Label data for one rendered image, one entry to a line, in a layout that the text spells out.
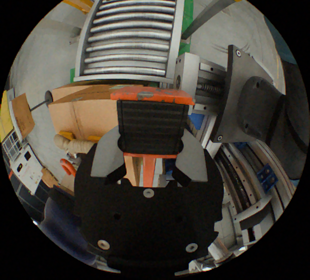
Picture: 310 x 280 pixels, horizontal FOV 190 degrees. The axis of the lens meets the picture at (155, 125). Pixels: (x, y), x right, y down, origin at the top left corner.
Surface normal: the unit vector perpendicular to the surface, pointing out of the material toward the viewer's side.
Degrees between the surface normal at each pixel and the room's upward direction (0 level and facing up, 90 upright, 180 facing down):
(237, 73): 0
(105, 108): 0
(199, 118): 0
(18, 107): 90
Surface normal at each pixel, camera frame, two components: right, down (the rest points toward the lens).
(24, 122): 0.95, -0.26
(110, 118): 0.00, 0.48
